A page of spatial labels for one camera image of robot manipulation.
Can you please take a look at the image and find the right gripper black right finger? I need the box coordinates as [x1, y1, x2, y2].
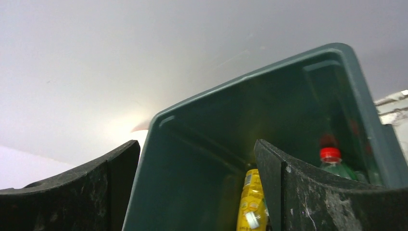
[254, 140, 408, 231]

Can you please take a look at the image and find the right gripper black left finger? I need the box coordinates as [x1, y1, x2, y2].
[0, 140, 140, 231]

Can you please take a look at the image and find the yellow juice bottle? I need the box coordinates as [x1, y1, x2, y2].
[236, 169, 268, 231]

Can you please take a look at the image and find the green label tea bottle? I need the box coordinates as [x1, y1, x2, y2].
[319, 147, 369, 183]

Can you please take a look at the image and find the dark green plastic bin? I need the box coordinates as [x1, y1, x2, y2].
[123, 43, 408, 231]

